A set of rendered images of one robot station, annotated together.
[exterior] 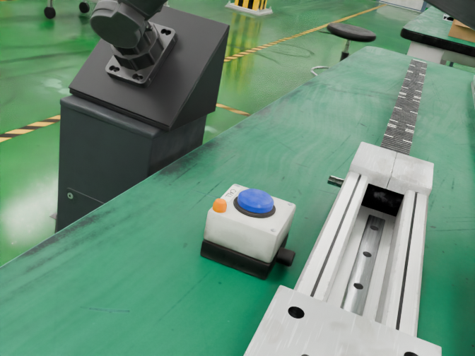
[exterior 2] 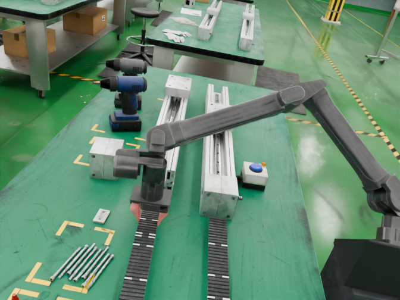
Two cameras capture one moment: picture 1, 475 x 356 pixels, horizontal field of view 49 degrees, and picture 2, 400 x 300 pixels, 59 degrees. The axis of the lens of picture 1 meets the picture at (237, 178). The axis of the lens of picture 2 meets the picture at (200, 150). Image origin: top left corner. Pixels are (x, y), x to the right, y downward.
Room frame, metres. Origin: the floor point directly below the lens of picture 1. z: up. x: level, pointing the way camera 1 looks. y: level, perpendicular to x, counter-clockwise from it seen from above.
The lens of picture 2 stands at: (1.41, -0.55, 1.49)
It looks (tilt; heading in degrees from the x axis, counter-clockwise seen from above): 31 degrees down; 161
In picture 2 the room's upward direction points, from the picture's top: 11 degrees clockwise
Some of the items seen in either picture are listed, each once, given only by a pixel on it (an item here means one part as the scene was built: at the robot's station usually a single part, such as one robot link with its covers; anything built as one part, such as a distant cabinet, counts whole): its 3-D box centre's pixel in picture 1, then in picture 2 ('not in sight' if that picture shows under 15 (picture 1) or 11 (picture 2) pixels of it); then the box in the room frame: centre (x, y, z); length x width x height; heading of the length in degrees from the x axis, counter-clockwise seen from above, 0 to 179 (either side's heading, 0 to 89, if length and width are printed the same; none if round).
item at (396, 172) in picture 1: (374, 191); (222, 196); (0.63, -0.18, 0.83); 0.12 x 0.09 x 0.10; 74
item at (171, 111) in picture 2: not in sight; (171, 122); (0.15, -0.26, 0.82); 0.80 x 0.10 x 0.09; 164
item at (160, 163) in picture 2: not in sight; (152, 169); (0.70, -0.42, 0.98); 0.07 x 0.06 x 0.07; 81
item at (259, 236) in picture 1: (256, 230); (251, 175); (0.50, -0.03, 0.81); 0.10 x 0.08 x 0.06; 74
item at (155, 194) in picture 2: not in sight; (152, 188); (0.70, -0.41, 0.92); 0.10 x 0.07 x 0.07; 74
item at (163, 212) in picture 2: not in sight; (155, 211); (0.70, -0.40, 0.85); 0.07 x 0.07 x 0.09; 74
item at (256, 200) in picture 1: (254, 203); (256, 168); (0.50, -0.02, 0.84); 0.04 x 0.04 x 0.02
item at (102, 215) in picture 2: not in sight; (101, 216); (0.65, -0.53, 0.78); 0.05 x 0.03 x 0.01; 159
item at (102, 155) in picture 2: not in sight; (111, 158); (0.42, -0.51, 0.83); 0.11 x 0.10 x 0.10; 78
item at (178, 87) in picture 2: not in sight; (178, 88); (-0.09, -0.19, 0.87); 0.16 x 0.11 x 0.07; 164
